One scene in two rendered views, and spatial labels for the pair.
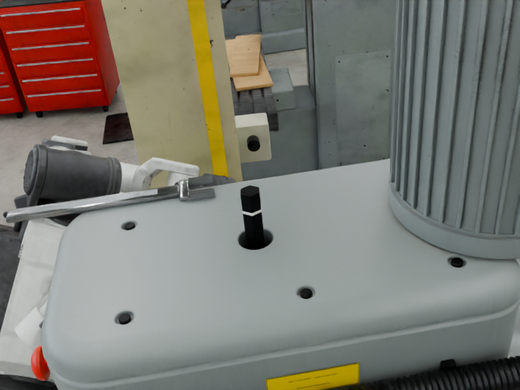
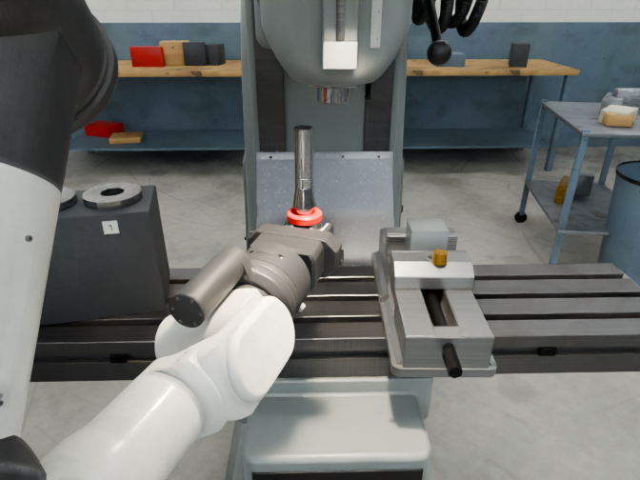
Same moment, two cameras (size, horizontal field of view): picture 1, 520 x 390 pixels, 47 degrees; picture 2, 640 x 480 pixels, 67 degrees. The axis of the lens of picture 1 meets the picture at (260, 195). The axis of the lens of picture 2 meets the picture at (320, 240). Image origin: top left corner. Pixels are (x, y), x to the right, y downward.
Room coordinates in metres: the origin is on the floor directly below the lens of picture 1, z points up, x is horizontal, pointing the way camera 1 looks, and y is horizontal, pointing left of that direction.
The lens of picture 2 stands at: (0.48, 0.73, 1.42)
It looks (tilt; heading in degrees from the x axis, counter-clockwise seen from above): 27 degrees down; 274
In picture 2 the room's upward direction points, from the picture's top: straight up
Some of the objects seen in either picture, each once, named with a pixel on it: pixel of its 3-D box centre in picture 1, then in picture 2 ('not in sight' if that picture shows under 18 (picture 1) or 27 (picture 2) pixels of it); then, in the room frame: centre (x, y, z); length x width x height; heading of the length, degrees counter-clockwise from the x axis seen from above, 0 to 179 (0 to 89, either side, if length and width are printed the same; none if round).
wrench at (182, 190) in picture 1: (111, 200); not in sight; (0.60, 0.18, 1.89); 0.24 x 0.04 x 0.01; 94
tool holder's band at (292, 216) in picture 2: not in sight; (304, 214); (0.53, 0.15, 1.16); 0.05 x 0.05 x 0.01
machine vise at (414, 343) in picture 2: not in sight; (425, 279); (0.34, 0.03, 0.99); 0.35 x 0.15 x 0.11; 93
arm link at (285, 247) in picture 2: not in sight; (280, 270); (0.55, 0.24, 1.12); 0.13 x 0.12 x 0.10; 167
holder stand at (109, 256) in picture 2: not in sight; (92, 250); (0.90, 0.04, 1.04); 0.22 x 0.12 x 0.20; 16
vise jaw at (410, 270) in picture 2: not in sight; (430, 269); (0.34, 0.05, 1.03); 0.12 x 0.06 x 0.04; 3
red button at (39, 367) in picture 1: (48, 361); not in sight; (0.48, 0.26, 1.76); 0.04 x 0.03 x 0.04; 5
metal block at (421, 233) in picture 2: not in sight; (426, 240); (0.34, 0.00, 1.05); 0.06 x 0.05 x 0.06; 3
